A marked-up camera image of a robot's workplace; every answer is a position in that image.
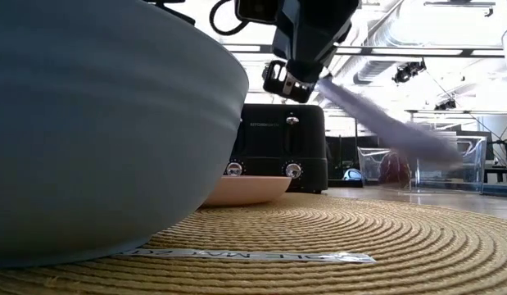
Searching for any blue and white object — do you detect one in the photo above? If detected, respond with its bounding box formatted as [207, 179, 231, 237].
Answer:
[342, 167, 365, 182]

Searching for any black four-slot toaster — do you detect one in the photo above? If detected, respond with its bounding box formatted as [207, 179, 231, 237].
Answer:
[232, 103, 328, 194]

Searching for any blue bowl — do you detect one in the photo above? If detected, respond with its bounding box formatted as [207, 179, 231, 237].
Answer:
[0, 0, 250, 268]

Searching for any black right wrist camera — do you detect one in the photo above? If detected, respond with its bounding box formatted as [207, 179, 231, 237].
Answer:
[235, 0, 283, 25]

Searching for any pink plate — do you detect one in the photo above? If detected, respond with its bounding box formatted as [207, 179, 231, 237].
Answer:
[202, 175, 293, 207]

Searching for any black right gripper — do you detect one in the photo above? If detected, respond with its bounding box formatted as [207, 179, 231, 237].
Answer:
[263, 0, 360, 103]

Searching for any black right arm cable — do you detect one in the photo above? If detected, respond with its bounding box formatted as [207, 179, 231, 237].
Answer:
[209, 0, 250, 37]

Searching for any round woven straw placemat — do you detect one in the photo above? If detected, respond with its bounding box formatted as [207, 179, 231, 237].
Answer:
[0, 192, 507, 295]

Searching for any clear plastic container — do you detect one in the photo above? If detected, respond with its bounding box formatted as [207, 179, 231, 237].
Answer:
[357, 134, 487, 194]

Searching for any purple-handled metal spoon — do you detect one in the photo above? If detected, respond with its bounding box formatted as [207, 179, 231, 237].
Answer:
[316, 75, 465, 169]

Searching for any white printed label tape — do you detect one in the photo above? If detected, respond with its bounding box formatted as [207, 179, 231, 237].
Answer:
[117, 247, 377, 264]

